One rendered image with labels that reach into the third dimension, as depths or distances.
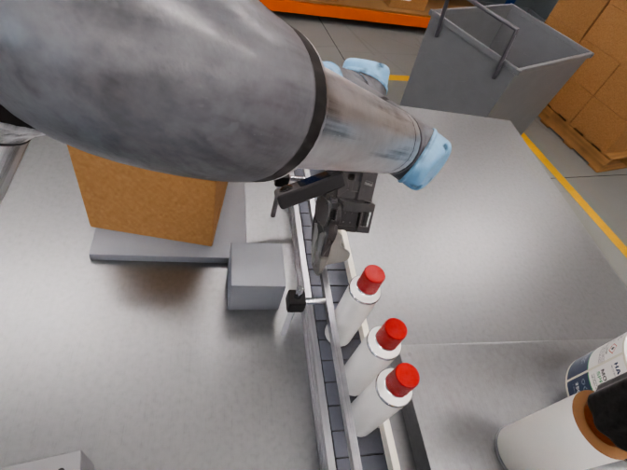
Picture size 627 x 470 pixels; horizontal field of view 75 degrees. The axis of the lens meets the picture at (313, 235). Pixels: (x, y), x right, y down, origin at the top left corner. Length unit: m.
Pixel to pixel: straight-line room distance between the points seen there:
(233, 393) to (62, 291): 0.36
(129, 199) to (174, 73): 0.65
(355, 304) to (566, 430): 0.33
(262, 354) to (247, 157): 0.60
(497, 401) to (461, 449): 0.12
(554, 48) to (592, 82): 0.78
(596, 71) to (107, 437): 3.69
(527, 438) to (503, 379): 0.16
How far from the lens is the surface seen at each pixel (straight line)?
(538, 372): 0.95
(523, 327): 1.06
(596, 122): 3.79
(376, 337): 0.59
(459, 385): 0.83
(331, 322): 0.69
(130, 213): 0.85
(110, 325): 0.82
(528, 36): 3.20
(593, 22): 3.91
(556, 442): 0.72
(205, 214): 0.80
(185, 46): 0.18
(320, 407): 0.72
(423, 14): 4.55
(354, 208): 0.68
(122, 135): 0.20
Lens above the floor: 1.55
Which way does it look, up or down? 49 degrees down
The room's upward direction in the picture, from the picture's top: 20 degrees clockwise
